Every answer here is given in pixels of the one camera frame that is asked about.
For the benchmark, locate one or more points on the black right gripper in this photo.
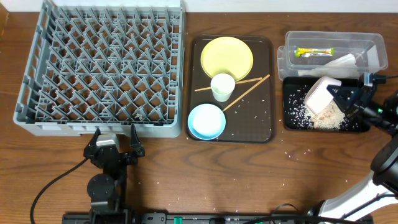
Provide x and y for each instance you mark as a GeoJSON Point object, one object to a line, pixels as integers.
{"type": "Point", "coordinates": [356, 100]}

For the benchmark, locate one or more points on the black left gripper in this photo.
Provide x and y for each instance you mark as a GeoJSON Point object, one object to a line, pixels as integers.
{"type": "Point", "coordinates": [113, 154]}

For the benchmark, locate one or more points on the pink bowl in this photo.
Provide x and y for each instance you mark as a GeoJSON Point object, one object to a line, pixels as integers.
{"type": "Point", "coordinates": [318, 97]}

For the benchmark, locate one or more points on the white paper napkin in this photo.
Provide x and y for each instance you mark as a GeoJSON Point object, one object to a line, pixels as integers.
{"type": "Point", "coordinates": [343, 67]}

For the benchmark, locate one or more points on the light blue bowl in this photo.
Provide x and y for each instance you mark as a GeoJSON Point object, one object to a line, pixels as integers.
{"type": "Point", "coordinates": [206, 122]}

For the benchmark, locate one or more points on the cream plastic cup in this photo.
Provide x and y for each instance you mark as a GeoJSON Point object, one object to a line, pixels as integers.
{"type": "Point", "coordinates": [222, 86]}

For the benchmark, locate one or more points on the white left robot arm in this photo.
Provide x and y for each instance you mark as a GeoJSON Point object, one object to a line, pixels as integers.
{"type": "Point", "coordinates": [107, 190]}

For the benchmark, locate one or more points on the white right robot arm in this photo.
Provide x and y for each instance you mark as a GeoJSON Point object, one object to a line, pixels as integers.
{"type": "Point", "coordinates": [379, 188]}

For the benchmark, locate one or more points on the black waste tray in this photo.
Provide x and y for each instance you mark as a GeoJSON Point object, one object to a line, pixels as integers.
{"type": "Point", "coordinates": [298, 117]}

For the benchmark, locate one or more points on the pile of rice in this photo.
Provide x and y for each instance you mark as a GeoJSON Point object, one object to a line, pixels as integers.
{"type": "Point", "coordinates": [331, 118]}

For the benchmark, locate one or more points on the clear plastic bin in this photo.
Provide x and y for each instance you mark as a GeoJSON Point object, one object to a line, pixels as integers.
{"type": "Point", "coordinates": [368, 48]}

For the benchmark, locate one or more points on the grey dish rack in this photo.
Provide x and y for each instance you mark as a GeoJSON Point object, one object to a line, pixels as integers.
{"type": "Point", "coordinates": [111, 66]}

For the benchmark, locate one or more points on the lower wooden chopstick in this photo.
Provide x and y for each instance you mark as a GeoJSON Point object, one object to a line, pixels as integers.
{"type": "Point", "coordinates": [246, 92]}

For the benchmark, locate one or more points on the wooden chopstick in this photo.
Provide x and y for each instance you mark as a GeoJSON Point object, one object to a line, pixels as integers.
{"type": "Point", "coordinates": [238, 82]}
{"type": "Point", "coordinates": [246, 92]}

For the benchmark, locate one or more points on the dark brown serving tray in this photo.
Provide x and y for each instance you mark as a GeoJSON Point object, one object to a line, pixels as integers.
{"type": "Point", "coordinates": [252, 119]}

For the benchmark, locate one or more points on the upper wooden chopstick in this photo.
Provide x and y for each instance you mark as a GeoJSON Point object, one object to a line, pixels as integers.
{"type": "Point", "coordinates": [238, 82]}

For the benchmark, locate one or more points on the yellow plate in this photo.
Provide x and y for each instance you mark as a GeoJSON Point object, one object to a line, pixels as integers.
{"type": "Point", "coordinates": [228, 55]}

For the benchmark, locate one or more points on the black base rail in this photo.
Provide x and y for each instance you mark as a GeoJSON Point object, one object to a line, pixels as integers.
{"type": "Point", "coordinates": [161, 218]}

